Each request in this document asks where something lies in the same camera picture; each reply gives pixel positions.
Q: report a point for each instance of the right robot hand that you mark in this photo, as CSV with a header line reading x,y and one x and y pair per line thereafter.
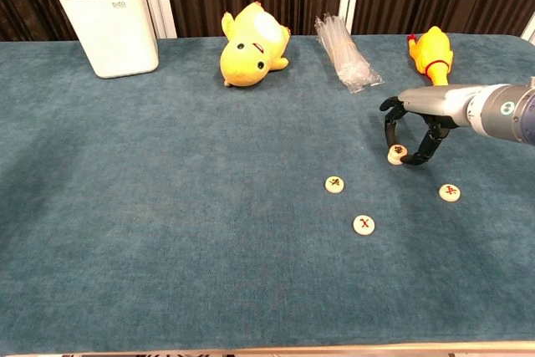
x,y
439,102

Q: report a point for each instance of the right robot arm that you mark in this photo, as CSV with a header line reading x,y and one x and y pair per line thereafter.
x,y
510,114

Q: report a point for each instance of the yellow rubber chicken toy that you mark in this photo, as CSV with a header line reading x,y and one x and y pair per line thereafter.
x,y
434,56

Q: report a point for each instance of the clear bag of straws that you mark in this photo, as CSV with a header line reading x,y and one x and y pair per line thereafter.
x,y
351,64

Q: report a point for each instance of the yellow plush duck toy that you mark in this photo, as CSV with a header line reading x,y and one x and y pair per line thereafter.
x,y
246,60

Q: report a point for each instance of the teal table cloth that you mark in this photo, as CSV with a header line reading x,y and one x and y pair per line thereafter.
x,y
167,206

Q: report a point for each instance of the white plastic bin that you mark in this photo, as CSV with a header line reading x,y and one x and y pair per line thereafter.
x,y
121,39

